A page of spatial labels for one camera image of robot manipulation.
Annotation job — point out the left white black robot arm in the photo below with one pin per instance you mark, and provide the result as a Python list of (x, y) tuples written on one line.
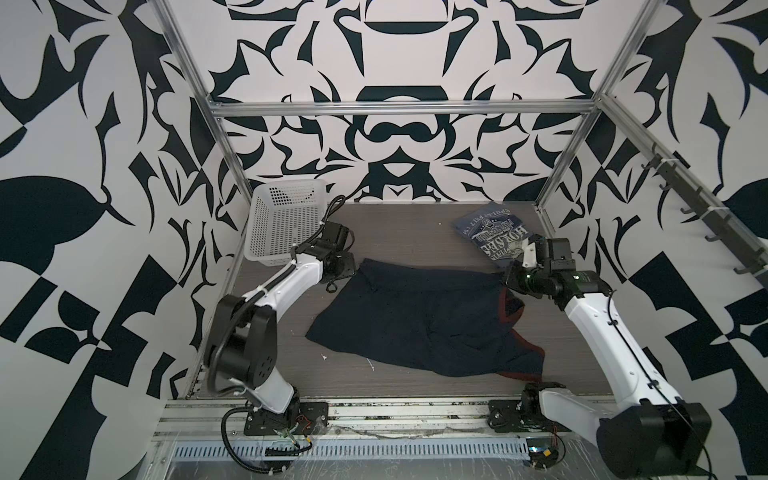
[(241, 353)]

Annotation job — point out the grey wall hook rack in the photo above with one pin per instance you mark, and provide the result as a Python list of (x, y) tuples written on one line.
[(701, 204)]

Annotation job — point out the white slotted cable duct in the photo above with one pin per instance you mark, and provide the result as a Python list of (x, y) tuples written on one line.
[(328, 449)]

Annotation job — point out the aluminium front rail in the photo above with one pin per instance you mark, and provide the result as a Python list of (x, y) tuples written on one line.
[(200, 418)]

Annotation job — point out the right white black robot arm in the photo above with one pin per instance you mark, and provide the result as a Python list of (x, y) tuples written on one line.
[(652, 431)]

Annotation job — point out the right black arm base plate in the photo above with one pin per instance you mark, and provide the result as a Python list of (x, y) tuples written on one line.
[(511, 416)]

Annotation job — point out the green circuit board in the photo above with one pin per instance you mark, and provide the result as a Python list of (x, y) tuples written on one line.
[(545, 452)]

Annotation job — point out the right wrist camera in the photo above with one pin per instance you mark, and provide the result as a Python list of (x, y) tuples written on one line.
[(530, 256)]

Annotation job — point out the blue-grey tank top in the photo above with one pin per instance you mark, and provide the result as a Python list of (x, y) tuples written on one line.
[(497, 232)]

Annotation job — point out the aluminium frame back crossbar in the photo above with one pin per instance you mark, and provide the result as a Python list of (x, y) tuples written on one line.
[(227, 110)]

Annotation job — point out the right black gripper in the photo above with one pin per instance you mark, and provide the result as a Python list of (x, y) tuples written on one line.
[(511, 277)]

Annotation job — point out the white plastic laundry basket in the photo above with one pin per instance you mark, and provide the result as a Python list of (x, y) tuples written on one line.
[(283, 213)]

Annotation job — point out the dark navy tank top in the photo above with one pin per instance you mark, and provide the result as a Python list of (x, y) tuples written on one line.
[(454, 323)]

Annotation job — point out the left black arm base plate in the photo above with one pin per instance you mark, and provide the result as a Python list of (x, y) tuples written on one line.
[(300, 418)]

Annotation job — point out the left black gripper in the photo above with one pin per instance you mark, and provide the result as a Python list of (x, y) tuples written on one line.
[(350, 266)]

